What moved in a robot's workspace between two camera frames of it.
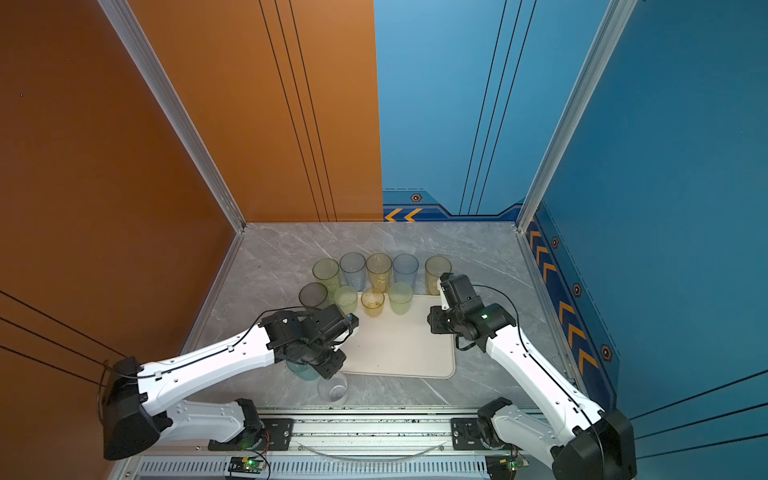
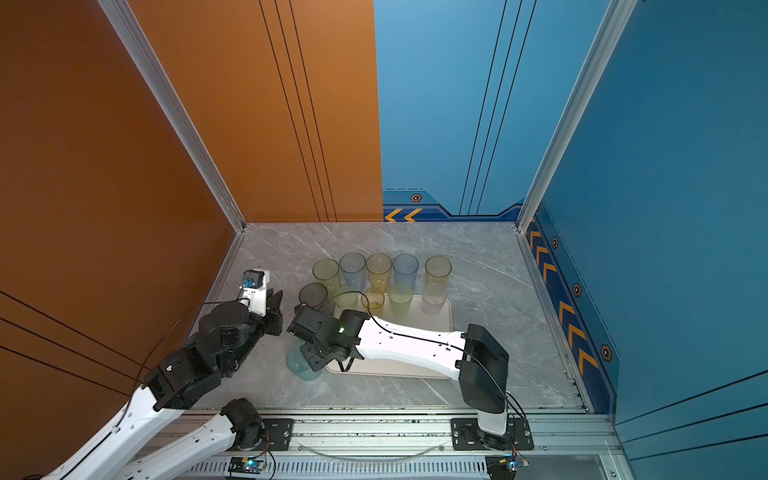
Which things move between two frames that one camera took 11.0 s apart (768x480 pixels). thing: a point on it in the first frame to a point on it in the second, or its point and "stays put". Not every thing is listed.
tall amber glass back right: [435, 267] stays put
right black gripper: [434, 321] to [315, 363]
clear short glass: [333, 390] to [433, 297]
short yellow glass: [372, 300] stays put
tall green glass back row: [326, 271] stays put
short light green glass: [400, 295] stays put
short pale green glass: [347, 298] stays put
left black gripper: [337, 366] to [274, 315]
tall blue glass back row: [405, 267] stays put
